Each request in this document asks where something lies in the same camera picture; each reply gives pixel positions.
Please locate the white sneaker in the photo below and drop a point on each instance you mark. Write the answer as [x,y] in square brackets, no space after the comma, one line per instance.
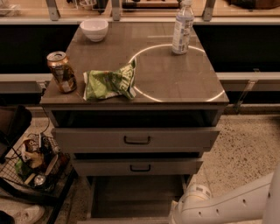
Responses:
[30,215]

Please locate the gold soda can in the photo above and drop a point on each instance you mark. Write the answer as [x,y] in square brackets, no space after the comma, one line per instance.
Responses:
[62,72]

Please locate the white ceramic bowl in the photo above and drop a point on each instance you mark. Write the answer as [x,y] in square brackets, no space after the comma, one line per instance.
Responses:
[95,29]

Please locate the grey drawer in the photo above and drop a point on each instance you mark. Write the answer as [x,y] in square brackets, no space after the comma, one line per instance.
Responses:
[134,199]
[135,140]
[132,167]

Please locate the grey drawer cabinet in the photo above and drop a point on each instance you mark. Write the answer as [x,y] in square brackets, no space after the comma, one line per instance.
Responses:
[172,91]

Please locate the green crumpled chip bag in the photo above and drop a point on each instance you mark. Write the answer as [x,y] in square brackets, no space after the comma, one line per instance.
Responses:
[106,84]

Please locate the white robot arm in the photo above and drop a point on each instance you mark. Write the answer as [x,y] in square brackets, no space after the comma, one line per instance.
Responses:
[257,200]

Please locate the grey bottom drawer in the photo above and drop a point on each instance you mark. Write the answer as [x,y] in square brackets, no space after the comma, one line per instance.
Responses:
[134,199]

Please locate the clear plastic water bottle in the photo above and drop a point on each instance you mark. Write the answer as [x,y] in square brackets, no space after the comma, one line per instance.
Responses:
[182,28]

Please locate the grey middle drawer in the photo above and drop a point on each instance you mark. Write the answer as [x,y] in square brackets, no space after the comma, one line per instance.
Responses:
[132,167]

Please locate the grey top drawer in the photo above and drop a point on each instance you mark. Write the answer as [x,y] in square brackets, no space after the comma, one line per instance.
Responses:
[135,140]

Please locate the black wire basket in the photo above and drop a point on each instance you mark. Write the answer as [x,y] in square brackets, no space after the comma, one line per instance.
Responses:
[38,163]

